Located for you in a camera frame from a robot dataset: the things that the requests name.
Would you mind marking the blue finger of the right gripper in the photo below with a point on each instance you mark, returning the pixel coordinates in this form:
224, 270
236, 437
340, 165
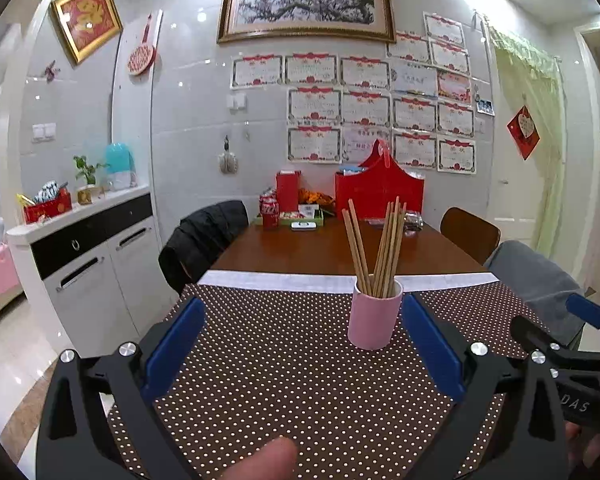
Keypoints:
586, 310

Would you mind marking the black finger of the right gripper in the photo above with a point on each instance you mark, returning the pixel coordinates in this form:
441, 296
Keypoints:
534, 340

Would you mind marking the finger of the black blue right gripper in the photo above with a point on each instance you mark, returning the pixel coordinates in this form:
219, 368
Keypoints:
505, 422

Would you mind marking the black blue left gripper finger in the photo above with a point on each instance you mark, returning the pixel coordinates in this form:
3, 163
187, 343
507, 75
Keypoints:
75, 441

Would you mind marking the wooden chopstick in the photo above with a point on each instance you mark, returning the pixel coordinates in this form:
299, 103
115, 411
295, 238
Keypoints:
367, 287
384, 284
395, 251
380, 259
353, 244

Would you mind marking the white kitchen cabinet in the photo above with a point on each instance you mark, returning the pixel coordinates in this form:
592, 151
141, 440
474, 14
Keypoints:
91, 275

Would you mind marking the person's right hand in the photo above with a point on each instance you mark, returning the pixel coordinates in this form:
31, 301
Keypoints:
583, 446

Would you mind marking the person's left thumb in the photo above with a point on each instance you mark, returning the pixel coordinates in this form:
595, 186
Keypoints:
276, 460

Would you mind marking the brown wooden chair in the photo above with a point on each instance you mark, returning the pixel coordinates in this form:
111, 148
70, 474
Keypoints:
472, 234

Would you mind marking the pink cylindrical utensil holder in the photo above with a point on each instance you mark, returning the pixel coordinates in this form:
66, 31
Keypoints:
372, 319

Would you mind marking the red gift bag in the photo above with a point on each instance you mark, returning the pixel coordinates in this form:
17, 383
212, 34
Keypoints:
378, 180

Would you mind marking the black jacket on chair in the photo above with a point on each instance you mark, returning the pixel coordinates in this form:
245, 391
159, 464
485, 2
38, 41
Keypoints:
199, 240

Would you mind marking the red basket on cabinet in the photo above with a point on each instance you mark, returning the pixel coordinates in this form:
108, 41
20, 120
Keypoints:
52, 200

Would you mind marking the green curtain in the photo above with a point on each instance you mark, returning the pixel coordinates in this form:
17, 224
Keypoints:
531, 76

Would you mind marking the potted green plant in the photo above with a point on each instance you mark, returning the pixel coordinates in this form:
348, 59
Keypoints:
87, 172

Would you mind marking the teal humidifier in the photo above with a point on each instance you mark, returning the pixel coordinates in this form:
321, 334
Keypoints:
120, 166

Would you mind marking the red box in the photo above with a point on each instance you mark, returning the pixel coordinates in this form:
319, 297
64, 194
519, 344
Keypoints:
287, 190

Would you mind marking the red cola can pack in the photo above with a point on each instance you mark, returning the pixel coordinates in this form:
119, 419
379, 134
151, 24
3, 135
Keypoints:
269, 211

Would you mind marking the red round hanging decoration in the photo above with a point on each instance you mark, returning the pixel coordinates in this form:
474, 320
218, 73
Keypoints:
143, 55

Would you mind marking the framed plum blossom painting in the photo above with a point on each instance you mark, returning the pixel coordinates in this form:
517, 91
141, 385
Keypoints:
354, 19

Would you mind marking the gold framed red picture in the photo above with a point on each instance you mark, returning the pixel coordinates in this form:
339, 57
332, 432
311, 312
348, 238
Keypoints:
86, 25

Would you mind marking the red wall ornament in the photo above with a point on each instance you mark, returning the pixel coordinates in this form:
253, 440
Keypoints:
523, 130

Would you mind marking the hanging scrubber on wall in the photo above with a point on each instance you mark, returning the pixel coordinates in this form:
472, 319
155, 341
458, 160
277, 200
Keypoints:
228, 161

